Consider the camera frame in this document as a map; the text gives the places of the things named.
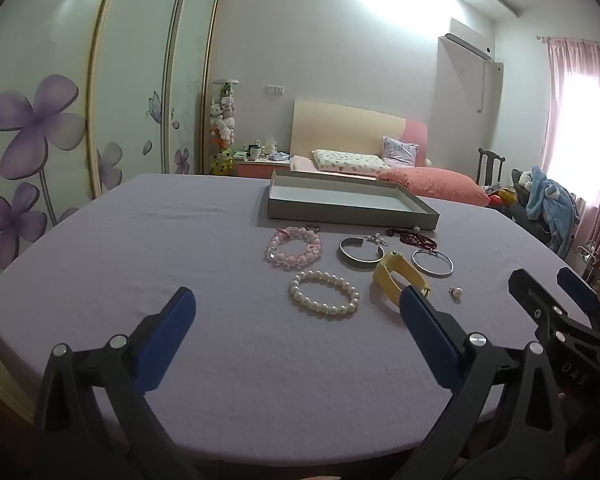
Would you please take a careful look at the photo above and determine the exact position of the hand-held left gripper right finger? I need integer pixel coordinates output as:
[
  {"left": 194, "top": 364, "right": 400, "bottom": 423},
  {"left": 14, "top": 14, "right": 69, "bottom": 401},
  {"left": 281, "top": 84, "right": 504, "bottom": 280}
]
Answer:
[{"left": 395, "top": 284, "right": 568, "bottom": 480}]

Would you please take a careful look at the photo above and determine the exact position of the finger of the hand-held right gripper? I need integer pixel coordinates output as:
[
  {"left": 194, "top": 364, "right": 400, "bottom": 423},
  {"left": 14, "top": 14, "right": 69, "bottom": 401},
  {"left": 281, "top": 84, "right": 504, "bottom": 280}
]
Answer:
[
  {"left": 508, "top": 268, "right": 588, "bottom": 334},
  {"left": 556, "top": 266, "right": 600, "bottom": 334}
]

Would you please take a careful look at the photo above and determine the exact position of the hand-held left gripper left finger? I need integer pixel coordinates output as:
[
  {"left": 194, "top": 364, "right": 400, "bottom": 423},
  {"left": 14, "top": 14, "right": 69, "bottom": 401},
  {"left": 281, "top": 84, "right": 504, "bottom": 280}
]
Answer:
[{"left": 32, "top": 286, "right": 203, "bottom": 480}]

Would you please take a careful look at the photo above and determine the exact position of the yellow wide bangle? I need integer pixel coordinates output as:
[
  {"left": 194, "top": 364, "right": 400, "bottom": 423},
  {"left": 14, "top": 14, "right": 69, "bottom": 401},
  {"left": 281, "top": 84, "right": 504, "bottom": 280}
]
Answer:
[{"left": 372, "top": 251, "right": 432, "bottom": 298}]

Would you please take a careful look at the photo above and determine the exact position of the thin silver bangle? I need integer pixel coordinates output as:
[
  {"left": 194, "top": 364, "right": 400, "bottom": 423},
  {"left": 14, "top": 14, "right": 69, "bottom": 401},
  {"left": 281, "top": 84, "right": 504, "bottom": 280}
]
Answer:
[{"left": 411, "top": 248, "right": 454, "bottom": 278}]

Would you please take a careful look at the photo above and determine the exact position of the white pearl bracelet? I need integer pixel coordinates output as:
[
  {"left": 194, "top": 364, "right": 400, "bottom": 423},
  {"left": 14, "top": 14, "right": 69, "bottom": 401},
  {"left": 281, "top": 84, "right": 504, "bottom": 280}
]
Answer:
[{"left": 288, "top": 270, "right": 361, "bottom": 317}]

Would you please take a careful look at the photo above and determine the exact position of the pink bead bracelet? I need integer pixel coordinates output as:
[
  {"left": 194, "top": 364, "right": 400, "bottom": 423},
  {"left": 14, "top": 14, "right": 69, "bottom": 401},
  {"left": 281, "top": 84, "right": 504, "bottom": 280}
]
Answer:
[{"left": 265, "top": 226, "right": 324, "bottom": 268}]

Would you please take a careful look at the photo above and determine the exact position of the grey shallow tray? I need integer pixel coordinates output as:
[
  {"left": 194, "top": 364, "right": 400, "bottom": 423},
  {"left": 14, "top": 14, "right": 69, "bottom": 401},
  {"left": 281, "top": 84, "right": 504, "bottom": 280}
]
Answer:
[{"left": 267, "top": 169, "right": 440, "bottom": 231}]

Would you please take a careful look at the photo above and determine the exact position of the chrome rack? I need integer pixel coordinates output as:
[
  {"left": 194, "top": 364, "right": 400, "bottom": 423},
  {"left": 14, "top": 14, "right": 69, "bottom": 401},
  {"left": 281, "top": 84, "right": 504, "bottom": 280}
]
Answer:
[{"left": 575, "top": 240, "right": 598, "bottom": 266}]

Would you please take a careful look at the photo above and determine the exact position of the blue fleece garment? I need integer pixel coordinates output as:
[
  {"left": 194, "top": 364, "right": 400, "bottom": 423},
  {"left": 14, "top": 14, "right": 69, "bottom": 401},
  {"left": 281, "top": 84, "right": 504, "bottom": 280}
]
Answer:
[{"left": 525, "top": 165, "right": 581, "bottom": 256}]

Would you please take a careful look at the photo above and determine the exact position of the red yellow toy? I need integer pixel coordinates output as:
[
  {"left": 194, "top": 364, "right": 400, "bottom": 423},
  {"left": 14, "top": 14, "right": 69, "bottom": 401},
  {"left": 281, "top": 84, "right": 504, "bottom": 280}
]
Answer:
[{"left": 490, "top": 187, "right": 518, "bottom": 208}]

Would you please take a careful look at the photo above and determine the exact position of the wide silver cuff bangle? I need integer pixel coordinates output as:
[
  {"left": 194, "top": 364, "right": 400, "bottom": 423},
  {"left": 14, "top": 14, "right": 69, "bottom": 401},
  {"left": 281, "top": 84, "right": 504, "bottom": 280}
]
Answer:
[{"left": 337, "top": 236, "right": 385, "bottom": 268}]

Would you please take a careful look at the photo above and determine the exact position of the purple tablecloth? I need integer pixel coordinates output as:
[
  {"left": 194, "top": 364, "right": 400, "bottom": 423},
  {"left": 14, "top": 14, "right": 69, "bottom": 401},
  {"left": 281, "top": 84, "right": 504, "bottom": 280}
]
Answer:
[{"left": 0, "top": 173, "right": 598, "bottom": 461}]

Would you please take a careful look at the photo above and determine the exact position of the dark wooden chair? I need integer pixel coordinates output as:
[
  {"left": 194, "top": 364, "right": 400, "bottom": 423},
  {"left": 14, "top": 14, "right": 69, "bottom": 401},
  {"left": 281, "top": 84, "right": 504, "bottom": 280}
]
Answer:
[{"left": 476, "top": 148, "right": 506, "bottom": 186}]

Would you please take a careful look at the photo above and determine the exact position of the folded pink quilt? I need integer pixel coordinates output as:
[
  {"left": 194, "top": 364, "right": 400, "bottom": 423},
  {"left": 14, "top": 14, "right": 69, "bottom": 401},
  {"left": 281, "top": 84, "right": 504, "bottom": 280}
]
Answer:
[{"left": 377, "top": 166, "right": 492, "bottom": 207}]

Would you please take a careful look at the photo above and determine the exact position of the pink curtain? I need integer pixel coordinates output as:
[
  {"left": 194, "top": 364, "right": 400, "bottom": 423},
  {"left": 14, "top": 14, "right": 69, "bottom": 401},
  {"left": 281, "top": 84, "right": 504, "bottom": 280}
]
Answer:
[{"left": 540, "top": 37, "right": 600, "bottom": 261}]

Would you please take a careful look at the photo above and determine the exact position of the small lavender pillow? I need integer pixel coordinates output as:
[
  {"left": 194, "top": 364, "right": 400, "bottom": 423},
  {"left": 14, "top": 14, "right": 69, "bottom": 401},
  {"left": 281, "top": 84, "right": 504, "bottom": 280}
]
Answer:
[{"left": 381, "top": 136, "right": 420, "bottom": 167}]

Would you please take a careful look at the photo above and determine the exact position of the floral white pillow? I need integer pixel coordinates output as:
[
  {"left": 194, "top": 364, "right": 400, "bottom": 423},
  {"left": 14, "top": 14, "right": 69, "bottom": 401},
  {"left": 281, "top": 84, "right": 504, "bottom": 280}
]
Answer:
[{"left": 312, "top": 149, "right": 390, "bottom": 177}]

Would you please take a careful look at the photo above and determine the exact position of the yellow green plush toy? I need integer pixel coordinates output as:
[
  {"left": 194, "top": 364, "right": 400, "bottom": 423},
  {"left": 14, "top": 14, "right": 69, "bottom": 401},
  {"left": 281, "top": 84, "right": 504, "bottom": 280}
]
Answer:
[{"left": 210, "top": 149, "right": 236, "bottom": 176}]

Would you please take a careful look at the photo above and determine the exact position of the pink nightstand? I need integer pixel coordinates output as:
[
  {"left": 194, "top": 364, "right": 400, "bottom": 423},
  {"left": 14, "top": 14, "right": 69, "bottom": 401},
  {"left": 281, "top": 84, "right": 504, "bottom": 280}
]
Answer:
[{"left": 237, "top": 157, "right": 293, "bottom": 177}]

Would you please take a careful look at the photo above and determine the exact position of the bed with beige headboard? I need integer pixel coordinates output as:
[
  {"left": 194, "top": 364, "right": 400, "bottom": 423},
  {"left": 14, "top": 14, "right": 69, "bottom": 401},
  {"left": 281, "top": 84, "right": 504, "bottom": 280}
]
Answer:
[{"left": 289, "top": 100, "right": 491, "bottom": 208}]

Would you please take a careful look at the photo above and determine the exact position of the clear plush toy tube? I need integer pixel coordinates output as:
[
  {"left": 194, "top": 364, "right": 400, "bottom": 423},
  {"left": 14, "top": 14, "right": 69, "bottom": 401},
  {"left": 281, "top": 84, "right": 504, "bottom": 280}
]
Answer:
[{"left": 207, "top": 79, "right": 240, "bottom": 153}]

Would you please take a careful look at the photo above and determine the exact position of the air conditioner pipe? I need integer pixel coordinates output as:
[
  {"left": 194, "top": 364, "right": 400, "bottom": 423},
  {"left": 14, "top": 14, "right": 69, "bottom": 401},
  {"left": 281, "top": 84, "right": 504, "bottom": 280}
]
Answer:
[{"left": 480, "top": 59, "right": 505, "bottom": 113}]

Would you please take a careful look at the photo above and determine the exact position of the floral sliding door wardrobe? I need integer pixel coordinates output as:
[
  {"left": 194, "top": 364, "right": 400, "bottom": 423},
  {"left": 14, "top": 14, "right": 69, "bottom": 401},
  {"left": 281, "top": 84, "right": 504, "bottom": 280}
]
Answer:
[{"left": 0, "top": 0, "right": 223, "bottom": 421}]

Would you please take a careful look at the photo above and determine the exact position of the curtain rod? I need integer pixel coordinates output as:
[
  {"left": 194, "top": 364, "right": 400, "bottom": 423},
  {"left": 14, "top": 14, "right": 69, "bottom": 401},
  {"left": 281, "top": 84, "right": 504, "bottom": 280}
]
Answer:
[{"left": 536, "top": 35, "right": 600, "bottom": 47}]

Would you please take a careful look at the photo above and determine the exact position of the white air conditioner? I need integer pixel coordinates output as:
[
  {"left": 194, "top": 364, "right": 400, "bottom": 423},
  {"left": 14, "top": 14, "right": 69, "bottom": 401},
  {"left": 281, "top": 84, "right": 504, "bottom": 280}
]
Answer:
[{"left": 445, "top": 17, "right": 493, "bottom": 61}]

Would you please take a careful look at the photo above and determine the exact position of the dark red bead necklace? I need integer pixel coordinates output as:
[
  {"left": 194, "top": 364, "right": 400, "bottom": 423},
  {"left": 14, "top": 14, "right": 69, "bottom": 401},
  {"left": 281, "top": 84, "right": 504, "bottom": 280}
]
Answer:
[{"left": 386, "top": 226, "right": 438, "bottom": 256}]

